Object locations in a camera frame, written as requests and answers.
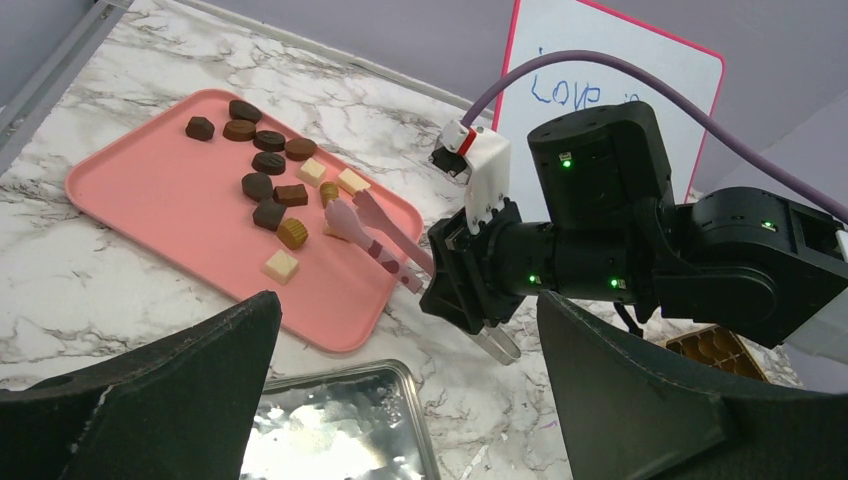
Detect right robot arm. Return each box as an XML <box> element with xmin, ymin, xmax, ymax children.
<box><xmin>420</xmin><ymin>101</ymin><xmax>847</xmax><ymax>363</ymax></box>

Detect dark chocolate piece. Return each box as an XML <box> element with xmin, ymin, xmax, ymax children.
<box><xmin>185</xmin><ymin>116</ymin><xmax>215</xmax><ymax>141</ymax></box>

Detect pink framed whiteboard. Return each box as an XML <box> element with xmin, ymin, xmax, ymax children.
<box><xmin>493</xmin><ymin>0</ymin><xmax>725</xmax><ymax>221</ymax></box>

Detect brown chocolate cup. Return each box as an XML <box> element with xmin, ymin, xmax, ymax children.
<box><xmin>276</xmin><ymin>218</ymin><xmax>309</xmax><ymax>250</ymax></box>

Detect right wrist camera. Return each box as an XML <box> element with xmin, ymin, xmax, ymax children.
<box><xmin>429</xmin><ymin>120</ymin><xmax>511</xmax><ymax>235</ymax></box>

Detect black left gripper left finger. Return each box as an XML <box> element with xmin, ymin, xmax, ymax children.
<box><xmin>1</xmin><ymin>291</ymin><xmax>282</xmax><ymax>479</ymax></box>

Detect gold chocolate box tray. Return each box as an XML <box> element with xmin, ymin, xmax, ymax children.
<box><xmin>663</xmin><ymin>325</ymin><xmax>768</xmax><ymax>382</ymax></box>

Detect dark round chocolate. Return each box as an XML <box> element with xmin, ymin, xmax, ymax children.
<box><xmin>228</xmin><ymin>100</ymin><xmax>263</xmax><ymax>124</ymax></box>

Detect white chocolate square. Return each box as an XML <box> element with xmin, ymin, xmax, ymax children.
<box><xmin>261</xmin><ymin>250</ymin><xmax>299</xmax><ymax>285</ymax></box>

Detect pink plastic tray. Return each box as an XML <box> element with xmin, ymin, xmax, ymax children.
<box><xmin>65</xmin><ymin>89</ymin><xmax>396</xmax><ymax>353</ymax></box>

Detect pink tongs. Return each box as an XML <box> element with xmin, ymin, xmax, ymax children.
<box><xmin>324</xmin><ymin>190</ymin><xmax>435</xmax><ymax>293</ymax></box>

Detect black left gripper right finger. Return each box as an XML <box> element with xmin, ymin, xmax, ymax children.
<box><xmin>537</xmin><ymin>291</ymin><xmax>847</xmax><ymax>479</ymax></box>

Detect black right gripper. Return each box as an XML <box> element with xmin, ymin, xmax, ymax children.
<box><xmin>419</xmin><ymin>199</ymin><xmax>524</xmax><ymax>334</ymax></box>

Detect silver tin lid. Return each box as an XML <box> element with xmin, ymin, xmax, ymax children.
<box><xmin>240</xmin><ymin>359</ymin><xmax>440</xmax><ymax>479</ymax></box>

